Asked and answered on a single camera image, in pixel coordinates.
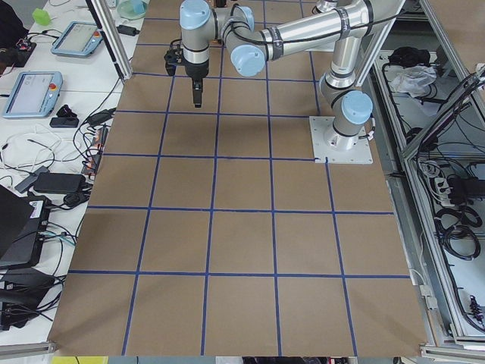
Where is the black power brick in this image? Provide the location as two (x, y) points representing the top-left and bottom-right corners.
(33, 172), (86, 194)

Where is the blue teach pendant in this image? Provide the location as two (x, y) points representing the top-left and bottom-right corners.
(51, 21), (102, 58)
(2, 71), (63, 119)

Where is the aluminium frame post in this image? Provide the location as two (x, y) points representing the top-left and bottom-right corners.
(86, 0), (133, 81)

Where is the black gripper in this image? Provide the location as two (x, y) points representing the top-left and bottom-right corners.
(185, 61), (208, 108)

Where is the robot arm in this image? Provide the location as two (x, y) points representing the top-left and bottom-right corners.
(174, 1), (404, 151)

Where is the blue teach pendant near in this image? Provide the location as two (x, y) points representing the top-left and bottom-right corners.
(2, 71), (63, 119)

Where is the blue teach pendant far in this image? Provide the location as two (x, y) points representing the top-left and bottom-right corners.
(51, 21), (102, 58)

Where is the black laptop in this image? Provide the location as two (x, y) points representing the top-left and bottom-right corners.
(1, 187), (51, 270)

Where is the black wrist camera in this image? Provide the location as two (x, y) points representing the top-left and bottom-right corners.
(164, 39), (183, 77)

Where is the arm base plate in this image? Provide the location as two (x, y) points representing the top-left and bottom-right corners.
(309, 116), (373, 165)

